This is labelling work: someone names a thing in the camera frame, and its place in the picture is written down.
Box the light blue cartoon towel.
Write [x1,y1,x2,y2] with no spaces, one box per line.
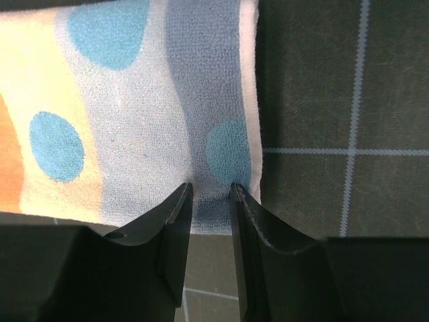
[1,1,262,235]

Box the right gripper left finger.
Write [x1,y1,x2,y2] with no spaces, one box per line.
[1,183,193,321]

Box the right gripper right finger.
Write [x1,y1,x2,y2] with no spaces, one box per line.
[230,184,428,321]

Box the black grid mat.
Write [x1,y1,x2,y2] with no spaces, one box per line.
[53,0,429,322]

